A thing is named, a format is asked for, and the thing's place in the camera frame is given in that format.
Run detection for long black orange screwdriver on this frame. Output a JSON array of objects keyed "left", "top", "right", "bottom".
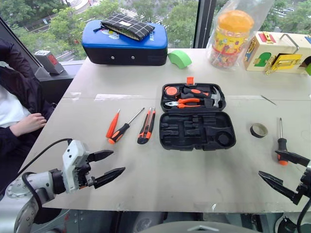
[{"left": 108, "top": 107, "right": 145, "bottom": 145}]

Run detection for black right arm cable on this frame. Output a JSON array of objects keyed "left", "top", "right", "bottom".
[{"left": 296, "top": 198, "right": 311, "bottom": 233}]

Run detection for short black orange screwdriver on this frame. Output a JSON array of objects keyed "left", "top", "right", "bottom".
[{"left": 276, "top": 117, "right": 289, "bottom": 166}]

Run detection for wooden latch puzzle box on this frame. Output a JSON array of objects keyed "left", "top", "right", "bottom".
[{"left": 243, "top": 31, "right": 311, "bottom": 76}]

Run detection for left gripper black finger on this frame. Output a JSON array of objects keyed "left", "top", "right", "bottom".
[
  {"left": 87, "top": 150, "right": 114, "bottom": 164},
  {"left": 93, "top": 166, "right": 126, "bottom": 190}
]

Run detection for orange black utility knife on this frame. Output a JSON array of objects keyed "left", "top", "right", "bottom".
[{"left": 137, "top": 106, "right": 156, "bottom": 145}]

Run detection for clear plastic bag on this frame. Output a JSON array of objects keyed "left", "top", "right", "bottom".
[{"left": 206, "top": 0, "right": 275, "bottom": 71}]

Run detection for dark round shape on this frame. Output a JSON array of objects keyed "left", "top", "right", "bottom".
[{"left": 276, "top": 216, "right": 301, "bottom": 233}]

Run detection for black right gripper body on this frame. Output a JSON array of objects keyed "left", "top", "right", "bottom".
[{"left": 295, "top": 166, "right": 311, "bottom": 195}]

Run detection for claw hammer orange black handle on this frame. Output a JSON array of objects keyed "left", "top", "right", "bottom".
[{"left": 181, "top": 85, "right": 225, "bottom": 109}]

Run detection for plastic jar with orange lid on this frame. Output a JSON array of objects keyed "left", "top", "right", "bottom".
[{"left": 210, "top": 10, "right": 255, "bottom": 70}]

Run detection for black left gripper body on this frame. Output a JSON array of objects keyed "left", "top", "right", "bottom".
[{"left": 75, "top": 153, "right": 97, "bottom": 190}]

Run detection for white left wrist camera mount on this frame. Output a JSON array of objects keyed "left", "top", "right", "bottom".
[{"left": 62, "top": 140, "right": 90, "bottom": 194}]

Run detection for orange tester screwdriver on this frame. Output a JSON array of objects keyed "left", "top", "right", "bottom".
[{"left": 106, "top": 109, "right": 121, "bottom": 139}]

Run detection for black grid pattern pouch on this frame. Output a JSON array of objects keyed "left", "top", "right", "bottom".
[{"left": 93, "top": 13, "right": 156, "bottom": 41}]

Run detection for thin metal pin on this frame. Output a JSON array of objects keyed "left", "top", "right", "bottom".
[{"left": 260, "top": 95, "right": 277, "bottom": 106}]

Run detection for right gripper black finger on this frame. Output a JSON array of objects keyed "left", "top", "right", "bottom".
[
  {"left": 258, "top": 170, "right": 302, "bottom": 206},
  {"left": 275, "top": 150, "right": 311, "bottom": 167}
]

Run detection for black electrical tape roll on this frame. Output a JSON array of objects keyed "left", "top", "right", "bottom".
[{"left": 250, "top": 122, "right": 269, "bottom": 139}]

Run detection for blue and black case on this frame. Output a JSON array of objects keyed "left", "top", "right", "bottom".
[{"left": 81, "top": 19, "right": 169, "bottom": 67}]

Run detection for grey box with red label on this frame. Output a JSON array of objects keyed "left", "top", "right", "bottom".
[{"left": 34, "top": 50, "right": 65, "bottom": 75}]

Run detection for orange handled pliers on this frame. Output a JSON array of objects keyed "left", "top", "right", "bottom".
[{"left": 164, "top": 98, "right": 204, "bottom": 109}]

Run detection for person's torso dark jacket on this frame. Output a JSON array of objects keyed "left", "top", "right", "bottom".
[{"left": 0, "top": 38, "right": 55, "bottom": 192}]

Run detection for orange black tape measure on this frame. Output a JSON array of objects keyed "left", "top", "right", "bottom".
[{"left": 164, "top": 85, "right": 180, "bottom": 99}]

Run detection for black tool case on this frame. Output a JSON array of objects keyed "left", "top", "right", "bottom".
[{"left": 159, "top": 83, "right": 237, "bottom": 151}]

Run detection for black window frame post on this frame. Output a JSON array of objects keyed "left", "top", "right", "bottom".
[{"left": 193, "top": 0, "right": 217, "bottom": 49}]

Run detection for person's bare hand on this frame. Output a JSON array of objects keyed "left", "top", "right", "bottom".
[{"left": 17, "top": 113, "right": 47, "bottom": 133}]

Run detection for green curved foam block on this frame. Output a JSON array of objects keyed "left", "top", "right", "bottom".
[{"left": 167, "top": 50, "right": 192, "bottom": 69}]

